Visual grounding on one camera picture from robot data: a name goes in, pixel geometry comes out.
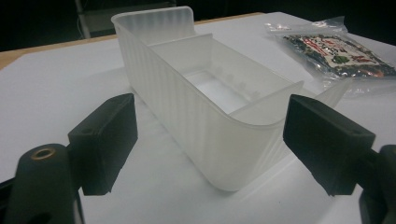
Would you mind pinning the clear plastic snack packet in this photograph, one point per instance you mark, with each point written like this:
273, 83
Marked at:
336, 54

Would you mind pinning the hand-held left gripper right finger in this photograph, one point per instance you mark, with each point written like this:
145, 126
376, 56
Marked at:
323, 140

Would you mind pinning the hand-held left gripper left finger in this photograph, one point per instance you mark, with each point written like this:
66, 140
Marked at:
104, 140

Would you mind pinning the translucent white plastic storage box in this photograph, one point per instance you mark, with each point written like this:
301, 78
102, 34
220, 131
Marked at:
186, 93

